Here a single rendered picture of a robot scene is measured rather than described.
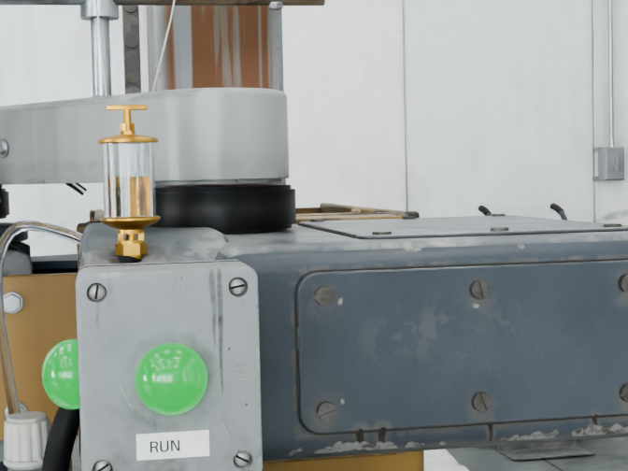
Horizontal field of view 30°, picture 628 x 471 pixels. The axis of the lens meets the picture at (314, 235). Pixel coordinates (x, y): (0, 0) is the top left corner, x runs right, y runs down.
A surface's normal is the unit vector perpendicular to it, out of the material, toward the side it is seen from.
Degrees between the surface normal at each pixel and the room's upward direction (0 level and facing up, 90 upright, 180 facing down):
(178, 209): 90
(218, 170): 90
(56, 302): 90
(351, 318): 90
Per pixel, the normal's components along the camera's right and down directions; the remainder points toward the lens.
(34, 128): -0.65, 0.06
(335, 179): 0.18, 0.05
